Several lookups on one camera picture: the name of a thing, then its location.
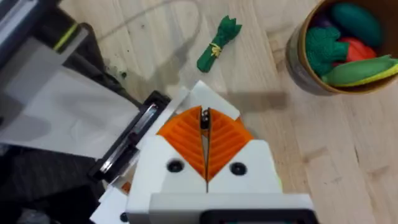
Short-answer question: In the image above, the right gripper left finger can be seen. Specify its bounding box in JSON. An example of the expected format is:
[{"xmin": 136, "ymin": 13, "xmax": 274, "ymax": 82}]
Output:
[{"xmin": 126, "ymin": 105, "xmax": 208, "ymax": 216}]

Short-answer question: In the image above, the small metal screw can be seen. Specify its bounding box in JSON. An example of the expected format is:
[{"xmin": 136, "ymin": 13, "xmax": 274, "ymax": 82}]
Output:
[{"xmin": 200, "ymin": 108, "xmax": 210, "ymax": 130}]

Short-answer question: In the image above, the green toy leafy vegetable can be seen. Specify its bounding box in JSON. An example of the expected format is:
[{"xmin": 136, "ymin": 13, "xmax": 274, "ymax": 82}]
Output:
[{"xmin": 196, "ymin": 15, "xmax": 243, "ymax": 73}]

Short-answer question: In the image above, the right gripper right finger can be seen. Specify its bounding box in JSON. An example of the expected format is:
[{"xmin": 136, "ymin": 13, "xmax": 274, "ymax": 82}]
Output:
[{"xmin": 206, "ymin": 107, "xmax": 283, "ymax": 194}]

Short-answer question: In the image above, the brown tub with toys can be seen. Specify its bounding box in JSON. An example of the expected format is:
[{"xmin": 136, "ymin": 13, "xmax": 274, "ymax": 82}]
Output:
[{"xmin": 285, "ymin": 0, "xmax": 398, "ymax": 96}]

